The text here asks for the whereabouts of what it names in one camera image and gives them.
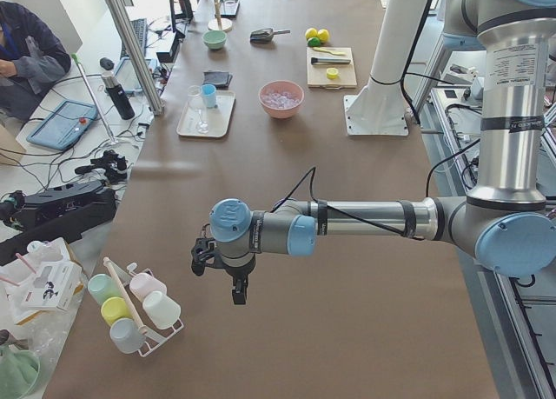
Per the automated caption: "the yellow plastic knife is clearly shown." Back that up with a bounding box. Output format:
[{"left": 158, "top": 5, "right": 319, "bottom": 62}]
[{"left": 312, "top": 47, "right": 346, "bottom": 56}]

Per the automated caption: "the wooden cutting board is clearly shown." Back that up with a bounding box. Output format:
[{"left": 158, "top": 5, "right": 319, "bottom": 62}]
[{"left": 307, "top": 47, "right": 357, "bottom": 89}]

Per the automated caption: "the seated person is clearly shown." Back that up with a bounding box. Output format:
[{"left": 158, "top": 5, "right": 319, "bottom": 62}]
[{"left": 1, "top": 1, "right": 71, "bottom": 121}]

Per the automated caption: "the white wire cup rack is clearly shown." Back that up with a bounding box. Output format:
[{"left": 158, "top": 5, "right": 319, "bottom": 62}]
[{"left": 111, "top": 260, "right": 184, "bottom": 357}]

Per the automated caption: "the pink bowl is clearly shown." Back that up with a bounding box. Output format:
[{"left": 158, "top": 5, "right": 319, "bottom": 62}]
[{"left": 258, "top": 80, "right": 305, "bottom": 119}]

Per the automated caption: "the green bowl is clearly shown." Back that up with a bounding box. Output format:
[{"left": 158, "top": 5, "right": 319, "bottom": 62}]
[{"left": 202, "top": 30, "right": 227, "bottom": 50}]

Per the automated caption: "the green plastic cup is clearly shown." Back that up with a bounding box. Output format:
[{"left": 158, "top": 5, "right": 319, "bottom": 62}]
[{"left": 87, "top": 274, "right": 120, "bottom": 306}]

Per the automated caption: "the black equipment case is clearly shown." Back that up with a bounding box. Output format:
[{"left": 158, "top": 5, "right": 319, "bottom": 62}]
[{"left": 1, "top": 180, "right": 116, "bottom": 265}]

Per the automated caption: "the beige serving tray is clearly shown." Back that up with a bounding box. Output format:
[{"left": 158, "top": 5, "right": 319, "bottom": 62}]
[{"left": 176, "top": 90, "right": 235, "bottom": 138}]

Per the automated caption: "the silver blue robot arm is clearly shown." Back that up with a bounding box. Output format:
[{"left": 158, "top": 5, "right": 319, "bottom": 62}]
[{"left": 192, "top": 0, "right": 555, "bottom": 304}]

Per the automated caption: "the blue plastic cup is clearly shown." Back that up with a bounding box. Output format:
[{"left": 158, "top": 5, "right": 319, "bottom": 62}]
[{"left": 201, "top": 83, "right": 217, "bottom": 109}]

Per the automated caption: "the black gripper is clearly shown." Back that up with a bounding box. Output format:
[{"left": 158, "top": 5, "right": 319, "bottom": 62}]
[{"left": 225, "top": 259, "right": 255, "bottom": 305}]

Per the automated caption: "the metal ice scoop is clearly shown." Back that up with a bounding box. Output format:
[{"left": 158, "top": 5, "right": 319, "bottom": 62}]
[{"left": 249, "top": 28, "right": 291, "bottom": 43}]

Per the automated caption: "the white product box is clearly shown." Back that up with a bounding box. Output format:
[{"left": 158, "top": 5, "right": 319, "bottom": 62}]
[{"left": 21, "top": 261, "right": 83, "bottom": 311}]

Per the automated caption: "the blue teach pendant tablet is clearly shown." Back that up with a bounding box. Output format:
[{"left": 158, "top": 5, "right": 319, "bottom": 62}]
[{"left": 26, "top": 100, "right": 97, "bottom": 150}]

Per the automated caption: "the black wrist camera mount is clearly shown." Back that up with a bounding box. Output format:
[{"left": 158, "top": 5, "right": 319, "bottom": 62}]
[{"left": 191, "top": 237, "right": 224, "bottom": 276}]

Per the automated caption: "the black keyboard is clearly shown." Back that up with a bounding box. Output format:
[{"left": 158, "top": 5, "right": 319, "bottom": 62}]
[{"left": 130, "top": 18, "right": 149, "bottom": 57}]

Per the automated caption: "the clear ice cubes pile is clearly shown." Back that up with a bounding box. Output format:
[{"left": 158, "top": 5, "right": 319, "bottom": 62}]
[{"left": 261, "top": 90, "right": 301, "bottom": 110}]

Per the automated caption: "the clear wine glass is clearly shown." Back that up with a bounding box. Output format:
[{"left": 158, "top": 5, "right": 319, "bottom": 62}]
[{"left": 188, "top": 85, "right": 209, "bottom": 134}]

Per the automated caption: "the grey plastic cup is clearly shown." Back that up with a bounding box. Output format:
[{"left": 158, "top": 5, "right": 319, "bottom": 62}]
[{"left": 109, "top": 317, "right": 146, "bottom": 354}]

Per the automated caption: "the yellow plastic cup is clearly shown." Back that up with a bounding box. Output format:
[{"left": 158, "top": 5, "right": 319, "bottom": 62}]
[{"left": 101, "top": 296, "right": 131, "bottom": 326}]

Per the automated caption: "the pink plastic cup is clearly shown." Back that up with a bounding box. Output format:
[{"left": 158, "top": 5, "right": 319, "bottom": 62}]
[{"left": 129, "top": 272, "right": 167, "bottom": 302}]

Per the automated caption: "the black thermos bottle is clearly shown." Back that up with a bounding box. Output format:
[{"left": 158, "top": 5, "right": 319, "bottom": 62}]
[{"left": 102, "top": 70, "right": 135, "bottom": 120}]

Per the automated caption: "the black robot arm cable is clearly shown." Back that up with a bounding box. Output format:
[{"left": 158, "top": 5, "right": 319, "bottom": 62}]
[{"left": 269, "top": 166, "right": 425, "bottom": 240}]

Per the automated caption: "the white plastic cup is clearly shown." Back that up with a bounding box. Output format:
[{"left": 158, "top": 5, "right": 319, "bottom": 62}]
[{"left": 142, "top": 290, "right": 181, "bottom": 329}]

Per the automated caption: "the wooden glass stand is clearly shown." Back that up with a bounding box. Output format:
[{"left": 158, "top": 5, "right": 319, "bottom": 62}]
[{"left": 208, "top": 0, "right": 233, "bottom": 32}]

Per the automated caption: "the aluminium frame post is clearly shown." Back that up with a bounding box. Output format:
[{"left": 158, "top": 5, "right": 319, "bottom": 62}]
[{"left": 104, "top": 0, "right": 164, "bottom": 116}]

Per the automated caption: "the wooden rack handle rod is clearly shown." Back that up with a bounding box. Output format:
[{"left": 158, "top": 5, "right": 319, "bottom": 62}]
[{"left": 103, "top": 256, "right": 148, "bottom": 335}]

